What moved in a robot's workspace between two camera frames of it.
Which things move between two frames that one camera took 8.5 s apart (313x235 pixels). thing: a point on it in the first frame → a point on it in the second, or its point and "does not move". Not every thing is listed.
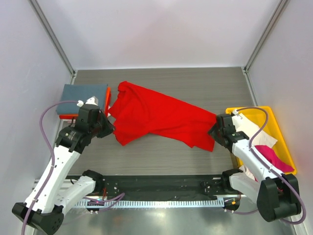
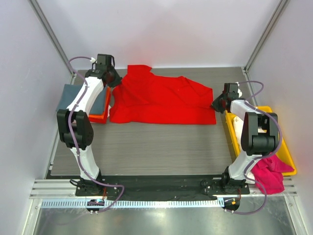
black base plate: [157, 187] does not move
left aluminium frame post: [54, 39] does not move
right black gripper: [217, 133] → [217, 105]
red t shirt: [138, 111] → [142, 98]
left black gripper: [104, 125] → [114, 80]
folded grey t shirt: [80, 92] does not move
